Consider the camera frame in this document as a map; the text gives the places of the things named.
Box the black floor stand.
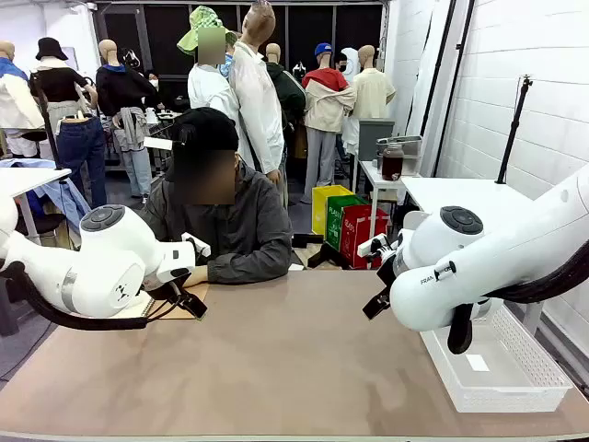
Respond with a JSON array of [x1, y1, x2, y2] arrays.
[[292, 233, 353, 272]]

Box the mannequin in red beige jacket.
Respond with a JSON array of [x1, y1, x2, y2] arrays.
[[301, 42, 358, 204]]

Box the mannequin in dark green hoodie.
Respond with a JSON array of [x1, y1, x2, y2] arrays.
[[265, 42, 307, 160]]

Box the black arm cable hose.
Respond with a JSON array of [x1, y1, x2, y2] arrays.
[[0, 261, 151, 332], [445, 238, 589, 355]]

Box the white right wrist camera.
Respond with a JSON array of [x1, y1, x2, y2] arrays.
[[357, 233, 392, 259]]

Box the blue jeans on form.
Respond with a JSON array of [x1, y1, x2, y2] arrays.
[[55, 114, 108, 209]]

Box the spiral notebook with brown cover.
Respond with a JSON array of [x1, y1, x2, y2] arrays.
[[110, 282, 211, 321]]

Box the mannequin in beige shirt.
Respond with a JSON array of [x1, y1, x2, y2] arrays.
[[352, 44, 397, 122]]

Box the red recycling bin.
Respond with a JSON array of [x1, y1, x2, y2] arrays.
[[339, 204, 391, 271]]

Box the black wall pipe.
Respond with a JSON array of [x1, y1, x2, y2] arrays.
[[438, 0, 476, 163], [420, 0, 458, 138]]

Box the white oval object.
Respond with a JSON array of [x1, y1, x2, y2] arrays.
[[342, 47, 361, 80]]

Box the mannequin in black top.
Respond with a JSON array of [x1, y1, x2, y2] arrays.
[[29, 37, 100, 139]]

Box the black slanted pole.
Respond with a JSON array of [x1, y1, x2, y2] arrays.
[[29, 73, 70, 185]]

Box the mannequin in black hoodie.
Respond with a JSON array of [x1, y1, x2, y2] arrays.
[[95, 39, 160, 199]]

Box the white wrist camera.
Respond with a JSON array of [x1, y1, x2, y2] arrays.
[[180, 232, 213, 260], [357, 233, 392, 259]]

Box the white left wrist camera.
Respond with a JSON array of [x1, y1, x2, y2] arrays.
[[180, 232, 213, 260]]

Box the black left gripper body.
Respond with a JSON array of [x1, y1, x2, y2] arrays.
[[143, 270, 195, 306]]

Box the white label in basket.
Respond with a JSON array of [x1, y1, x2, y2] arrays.
[[464, 353, 491, 373]]

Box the mannequin in white shirt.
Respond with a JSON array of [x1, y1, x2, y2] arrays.
[[187, 25, 241, 134]]

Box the yellow recycling bin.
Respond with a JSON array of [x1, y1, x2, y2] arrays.
[[311, 184, 355, 238]]

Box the black bucket hat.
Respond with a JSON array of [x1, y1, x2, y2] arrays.
[[35, 37, 69, 62]]

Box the white perforated plastic basket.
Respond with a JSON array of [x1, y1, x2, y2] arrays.
[[421, 303, 574, 414]]

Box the tall brown-haired mannequin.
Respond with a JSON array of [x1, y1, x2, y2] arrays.
[[228, 0, 289, 208]]

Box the person's left forearm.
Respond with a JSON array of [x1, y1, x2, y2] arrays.
[[206, 250, 292, 285]]

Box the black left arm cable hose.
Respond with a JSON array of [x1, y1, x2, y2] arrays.
[[0, 261, 151, 332]]

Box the grey jacket of seated person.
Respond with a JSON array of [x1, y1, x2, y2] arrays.
[[140, 160, 295, 285]]

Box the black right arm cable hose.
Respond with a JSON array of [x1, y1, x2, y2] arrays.
[[445, 238, 589, 355]]

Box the stacked metal containers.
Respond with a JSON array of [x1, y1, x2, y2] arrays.
[[375, 134, 423, 177]]

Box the glass jar of brown liquid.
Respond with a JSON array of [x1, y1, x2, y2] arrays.
[[381, 142, 406, 182]]

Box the small white side table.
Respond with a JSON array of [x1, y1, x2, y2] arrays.
[[358, 159, 422, 259]]

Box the large white side table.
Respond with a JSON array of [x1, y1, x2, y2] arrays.
[[400, 176, 547, 336]]

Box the blue cloth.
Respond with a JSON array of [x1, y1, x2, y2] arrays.
[[0, 158, 92, 227]]

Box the green checked sun hat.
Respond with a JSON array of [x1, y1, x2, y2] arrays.
[[177, 5, 239, 57]]

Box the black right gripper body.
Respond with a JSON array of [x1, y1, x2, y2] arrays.
[[375, 255, 403, 298]]

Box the person's left hand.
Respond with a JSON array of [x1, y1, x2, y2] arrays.
[[183, 265, 211, 288]]

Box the black baseball cap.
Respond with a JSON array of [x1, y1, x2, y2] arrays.
[[165, 107, 241, 183]]

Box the green recycling bin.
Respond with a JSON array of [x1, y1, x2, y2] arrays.
[[325, 194, 369, 253]]

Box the mannequin in blue white top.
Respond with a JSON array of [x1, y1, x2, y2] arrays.
[[0, 40, 46, 157]]

